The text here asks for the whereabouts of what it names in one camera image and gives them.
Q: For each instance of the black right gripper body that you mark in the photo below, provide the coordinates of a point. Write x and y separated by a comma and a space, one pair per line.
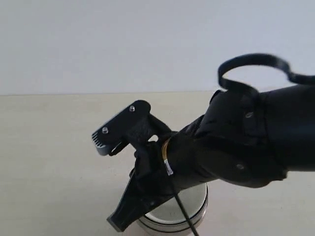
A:
162, 170

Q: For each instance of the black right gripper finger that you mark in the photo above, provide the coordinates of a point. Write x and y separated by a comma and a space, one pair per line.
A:
133, 204

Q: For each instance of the stainless steel bowl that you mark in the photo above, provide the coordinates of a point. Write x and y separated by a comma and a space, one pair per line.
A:
168, 220

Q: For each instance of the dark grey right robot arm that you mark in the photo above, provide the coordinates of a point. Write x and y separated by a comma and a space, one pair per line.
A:
244, 143

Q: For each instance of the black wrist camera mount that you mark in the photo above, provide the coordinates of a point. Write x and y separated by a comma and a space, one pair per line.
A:
133, 125

